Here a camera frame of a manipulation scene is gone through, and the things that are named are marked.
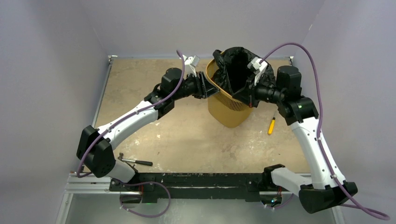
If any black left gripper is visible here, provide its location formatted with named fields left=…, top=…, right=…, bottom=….
left=172, top=71, right=219, bottom=101

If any yellow plastic trash bin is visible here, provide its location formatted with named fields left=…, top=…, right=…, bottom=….
left=206, top=58, right=252, bottom=128

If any black plastic trash bag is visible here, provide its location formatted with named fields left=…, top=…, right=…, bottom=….
left=211, top=47, right=258, bottom=95

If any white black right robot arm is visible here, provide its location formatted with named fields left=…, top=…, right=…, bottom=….
left=228, top=66, right=358, bottom=214

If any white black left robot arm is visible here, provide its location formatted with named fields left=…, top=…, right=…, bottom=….
left=77, top=68, right=219, bottom=191

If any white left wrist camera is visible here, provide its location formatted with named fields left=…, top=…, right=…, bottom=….
left=182, top=55, right=200, bottom=77

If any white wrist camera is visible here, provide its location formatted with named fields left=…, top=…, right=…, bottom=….
left=247, top=57, right=268, bottom=86
left=182, top=55, right=200, bottom=77

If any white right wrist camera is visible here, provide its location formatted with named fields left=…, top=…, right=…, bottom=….
left=247, top=57, right=268, bottom=86

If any yellow handled screwdriver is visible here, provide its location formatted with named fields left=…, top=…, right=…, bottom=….
left=267, top=111, right=278, bottom=135

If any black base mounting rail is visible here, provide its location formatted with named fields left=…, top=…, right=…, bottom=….
left=109, top=173, right=288, bottom=203

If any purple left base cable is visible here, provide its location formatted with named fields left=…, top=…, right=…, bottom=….
left=119, top=181, right=172, bottom=218

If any black handled hammer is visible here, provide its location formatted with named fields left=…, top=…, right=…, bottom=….
left=118, top=153, right=153, bottom=166

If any aluminium frame rail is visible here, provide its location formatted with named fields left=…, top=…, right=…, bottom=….
left=65, top=173, right=111, bottom=194

